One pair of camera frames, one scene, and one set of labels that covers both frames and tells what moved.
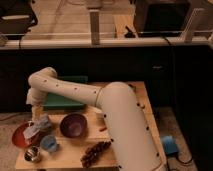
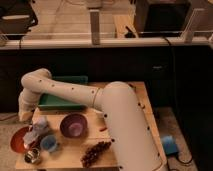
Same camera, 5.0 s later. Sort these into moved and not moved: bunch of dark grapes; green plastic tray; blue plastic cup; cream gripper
Moved: cream gripper
Not moved: bunch of dark grapes; blue plastic cup; green plastic tray
